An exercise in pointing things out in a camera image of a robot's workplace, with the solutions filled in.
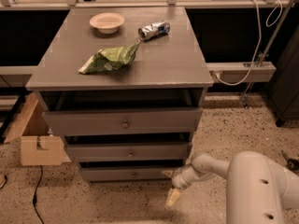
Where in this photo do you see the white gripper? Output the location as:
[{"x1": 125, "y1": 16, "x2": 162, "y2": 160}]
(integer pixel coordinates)
[{"x1": 162, "y1": 164, "x2": 199, "y2": 207}]

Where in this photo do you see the grey bottom drawer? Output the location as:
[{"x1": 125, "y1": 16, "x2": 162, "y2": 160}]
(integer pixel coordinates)
[{"x1": 80, "y1": 166, "x2": 177, "y2": 182}]

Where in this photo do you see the grey drawer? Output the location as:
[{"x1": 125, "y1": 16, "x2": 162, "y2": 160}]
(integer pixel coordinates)
[
  {"x1": 80, "y1": 166, "x2": 177, "y2": 182},
  {"x1": 43, "y1": 108, "x2": 202, "y2": 136},
  {"x1": 66, "y1": 142, "x2": 192, "y2": 161}
]

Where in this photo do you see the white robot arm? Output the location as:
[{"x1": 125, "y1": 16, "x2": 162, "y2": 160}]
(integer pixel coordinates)
[{"x1": 162, "y1": 151, "x2": 299, "y2": 224}]

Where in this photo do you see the grey middle drawer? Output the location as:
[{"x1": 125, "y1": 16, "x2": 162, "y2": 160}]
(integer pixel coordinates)
[{"x1": 66, "y1": 142, "x2": 192, "y2": 161}]

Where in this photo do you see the grey top drawer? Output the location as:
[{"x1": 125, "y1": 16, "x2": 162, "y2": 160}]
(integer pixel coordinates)
[{"x1": 43, "y1": 108, "x2": 202, "y2": 136}]

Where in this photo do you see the grey drawer cabinet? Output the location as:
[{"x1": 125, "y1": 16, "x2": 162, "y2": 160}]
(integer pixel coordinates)
[{"x1": 26, "y1": 7, "x2": 212, "y2": 172}]

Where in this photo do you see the black tool on floor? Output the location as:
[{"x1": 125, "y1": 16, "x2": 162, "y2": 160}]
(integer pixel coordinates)
[{"x1": 281, "y1": 151, "x2": 299, "y2": 171}]

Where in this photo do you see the green chip bag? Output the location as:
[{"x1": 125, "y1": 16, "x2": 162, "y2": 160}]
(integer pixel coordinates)
[{"x1": 78, "y1": 41, "x2": 140, "y2": 75}]

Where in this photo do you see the dark cabinet at right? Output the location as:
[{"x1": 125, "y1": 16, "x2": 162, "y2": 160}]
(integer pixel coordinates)
[{"x1": 265, "y1": 25, "x2": 299, "y2": 127}]

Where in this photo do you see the wooden box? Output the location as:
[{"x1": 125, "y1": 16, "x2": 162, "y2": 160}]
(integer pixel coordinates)
[{"x1": 4, "y1": 93, "x2": 71, "y2": 166}]

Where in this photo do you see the crushed silver blue can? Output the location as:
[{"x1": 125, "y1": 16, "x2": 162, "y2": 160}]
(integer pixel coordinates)
[{"x1": 138, "y1": 21, "x2": 170, "y2": 41}]

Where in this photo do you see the white bowl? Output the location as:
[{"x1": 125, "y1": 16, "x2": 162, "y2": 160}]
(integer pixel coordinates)
[{"x1": 90, "y1": 12, "x2": 125, "y2": 35}]

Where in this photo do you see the black floor cable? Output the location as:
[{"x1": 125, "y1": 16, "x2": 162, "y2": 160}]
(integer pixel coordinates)
[{"x1": 32, "y1": 165, "x2": 45, "y2": 224}]

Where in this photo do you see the metal rail frame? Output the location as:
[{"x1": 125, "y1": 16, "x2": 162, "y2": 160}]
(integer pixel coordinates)
[{"x1": 0, "y1": 0, "x2": 299, "y2": 89}]

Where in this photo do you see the white hanging cable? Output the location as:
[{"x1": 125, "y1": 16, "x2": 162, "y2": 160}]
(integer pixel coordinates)
[{"x1": 214, "y1": 0, "x2": 284, "y2": 87}]

